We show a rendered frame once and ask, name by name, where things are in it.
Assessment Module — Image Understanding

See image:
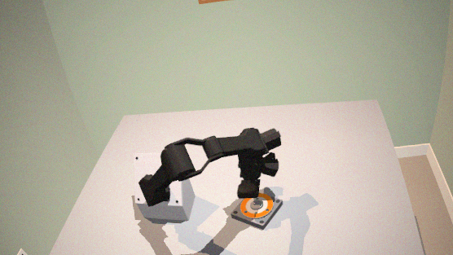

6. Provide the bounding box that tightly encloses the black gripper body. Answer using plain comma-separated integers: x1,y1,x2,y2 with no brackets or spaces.
237,158,259,199

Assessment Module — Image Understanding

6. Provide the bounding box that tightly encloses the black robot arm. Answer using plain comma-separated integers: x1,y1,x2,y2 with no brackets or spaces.
139,128,281,207

